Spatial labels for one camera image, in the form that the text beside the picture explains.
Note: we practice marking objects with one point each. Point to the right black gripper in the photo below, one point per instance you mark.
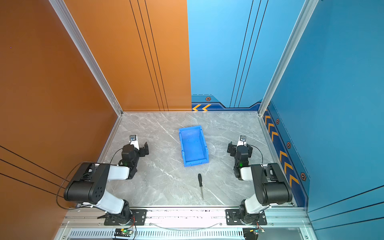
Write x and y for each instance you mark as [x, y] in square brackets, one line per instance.
[234, 149]

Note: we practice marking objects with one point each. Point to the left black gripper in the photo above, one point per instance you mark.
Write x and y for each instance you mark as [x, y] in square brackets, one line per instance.
[141, 150]

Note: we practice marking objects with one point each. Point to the black handled screwdriver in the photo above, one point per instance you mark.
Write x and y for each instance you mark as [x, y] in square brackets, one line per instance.
[201, 185]

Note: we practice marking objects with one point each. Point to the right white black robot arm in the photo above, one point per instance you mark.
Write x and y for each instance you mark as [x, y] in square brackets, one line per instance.
[270, 184]

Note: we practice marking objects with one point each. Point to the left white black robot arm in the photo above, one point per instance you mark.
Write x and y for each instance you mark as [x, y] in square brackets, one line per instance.
[88, 185]

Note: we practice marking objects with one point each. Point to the blue plastic bin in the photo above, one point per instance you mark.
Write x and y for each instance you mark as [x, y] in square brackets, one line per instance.
[194, 148]

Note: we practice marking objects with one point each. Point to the left green circuit board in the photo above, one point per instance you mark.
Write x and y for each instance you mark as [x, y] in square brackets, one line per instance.
[123, 234]

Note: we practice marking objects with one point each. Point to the white vent grille strip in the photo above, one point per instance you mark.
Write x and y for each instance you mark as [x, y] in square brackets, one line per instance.
[159, 234]

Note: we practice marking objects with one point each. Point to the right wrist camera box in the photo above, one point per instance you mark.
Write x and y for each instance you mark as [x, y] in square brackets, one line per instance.
[242, 141]

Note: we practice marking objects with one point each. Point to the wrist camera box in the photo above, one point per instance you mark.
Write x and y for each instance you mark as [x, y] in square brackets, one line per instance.
[133, 139]
[242, 141]

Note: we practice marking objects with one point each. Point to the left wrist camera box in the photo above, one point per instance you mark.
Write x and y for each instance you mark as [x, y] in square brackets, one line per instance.
[133, 139]

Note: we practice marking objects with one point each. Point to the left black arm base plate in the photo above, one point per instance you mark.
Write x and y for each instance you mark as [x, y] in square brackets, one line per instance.
[135, 216]

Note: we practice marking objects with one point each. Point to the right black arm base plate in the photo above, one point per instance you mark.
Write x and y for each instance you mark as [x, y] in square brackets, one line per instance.
[235, 217]

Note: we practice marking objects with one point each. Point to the right circuit board with wires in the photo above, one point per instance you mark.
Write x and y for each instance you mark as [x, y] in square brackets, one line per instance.
[252, 233]

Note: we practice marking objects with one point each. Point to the aluminium mounting rail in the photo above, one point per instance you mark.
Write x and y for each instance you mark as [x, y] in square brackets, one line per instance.
[190, 217]

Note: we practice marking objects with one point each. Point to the right aluminium corner post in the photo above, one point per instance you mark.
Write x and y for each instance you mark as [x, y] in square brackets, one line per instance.
[301, 23]

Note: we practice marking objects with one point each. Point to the aluminium corner post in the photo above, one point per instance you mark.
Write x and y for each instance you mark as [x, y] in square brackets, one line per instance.
[76, 36]
[301, 23]

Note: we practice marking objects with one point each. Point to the left aluminium corner post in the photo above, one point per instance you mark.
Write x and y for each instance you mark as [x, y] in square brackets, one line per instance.
[76, 36]

